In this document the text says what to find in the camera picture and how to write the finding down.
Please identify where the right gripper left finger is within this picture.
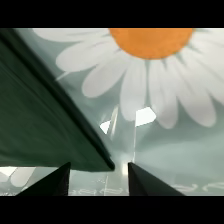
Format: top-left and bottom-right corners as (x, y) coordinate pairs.
(17, 161), (72, 197)

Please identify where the dark green T-shirt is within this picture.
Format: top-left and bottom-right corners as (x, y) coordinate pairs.
(0, 28), (116, 174)

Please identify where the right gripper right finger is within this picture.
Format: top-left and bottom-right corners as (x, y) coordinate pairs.
(127, 161), (185, 197)

